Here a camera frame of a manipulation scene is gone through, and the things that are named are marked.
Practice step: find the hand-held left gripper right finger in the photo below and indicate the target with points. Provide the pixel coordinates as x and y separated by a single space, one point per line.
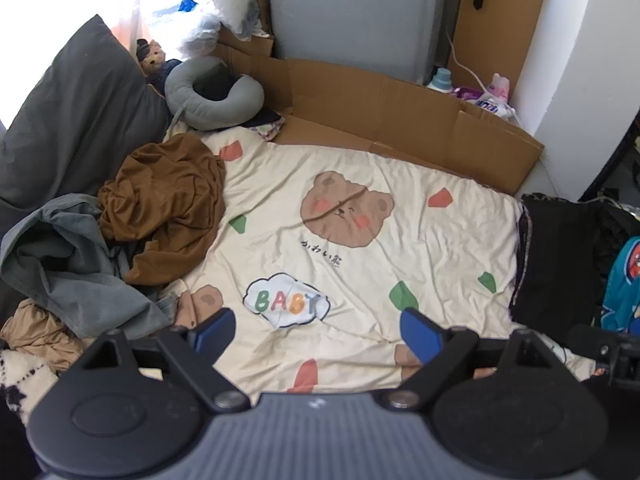
420 335

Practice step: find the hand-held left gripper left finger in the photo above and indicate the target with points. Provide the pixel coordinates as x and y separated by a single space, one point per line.
217 331

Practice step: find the brown printed t-shirt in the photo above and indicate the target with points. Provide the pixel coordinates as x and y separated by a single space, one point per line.
160 195

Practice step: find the teal printed garment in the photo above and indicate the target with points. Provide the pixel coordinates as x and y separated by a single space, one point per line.
622 280

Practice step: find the cream bear print blanket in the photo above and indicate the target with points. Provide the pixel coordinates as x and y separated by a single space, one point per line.
360 280

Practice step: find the black folded garment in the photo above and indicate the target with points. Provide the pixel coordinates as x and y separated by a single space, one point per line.
555 265

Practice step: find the grey green pants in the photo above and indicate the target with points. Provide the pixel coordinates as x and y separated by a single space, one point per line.
65 265

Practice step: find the tan crumpled garment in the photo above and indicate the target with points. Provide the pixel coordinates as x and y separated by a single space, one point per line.
35 330

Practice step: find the black and white knit cloth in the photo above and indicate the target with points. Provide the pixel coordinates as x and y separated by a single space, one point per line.
25 380

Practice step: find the floral folded cloth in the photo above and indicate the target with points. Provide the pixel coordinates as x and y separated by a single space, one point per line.
267 132

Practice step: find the large cardboard sheet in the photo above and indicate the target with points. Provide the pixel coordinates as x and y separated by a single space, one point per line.
400 115

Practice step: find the white purple laundry powder bag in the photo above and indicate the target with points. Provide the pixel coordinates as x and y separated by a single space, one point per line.
487 105

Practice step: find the grey neck pillow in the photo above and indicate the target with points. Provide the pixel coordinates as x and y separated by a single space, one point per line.
180 90

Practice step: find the detergent bottle with blue cap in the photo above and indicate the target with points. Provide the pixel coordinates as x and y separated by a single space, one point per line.
441 80

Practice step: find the pink refill pouch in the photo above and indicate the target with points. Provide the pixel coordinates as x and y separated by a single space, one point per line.
500 87

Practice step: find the dark grey pillow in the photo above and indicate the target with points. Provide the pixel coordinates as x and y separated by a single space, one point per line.
75 110

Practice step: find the brown teddy bear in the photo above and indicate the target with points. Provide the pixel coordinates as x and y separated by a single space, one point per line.
150 57

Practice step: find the grey translucent plastic bag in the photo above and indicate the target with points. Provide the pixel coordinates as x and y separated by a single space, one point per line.
200 35

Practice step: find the upright cardboard panel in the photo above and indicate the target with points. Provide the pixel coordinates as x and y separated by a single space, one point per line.
505 25

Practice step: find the grey plastic wrapped mattress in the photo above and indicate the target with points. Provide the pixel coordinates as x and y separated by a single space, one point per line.
360 15

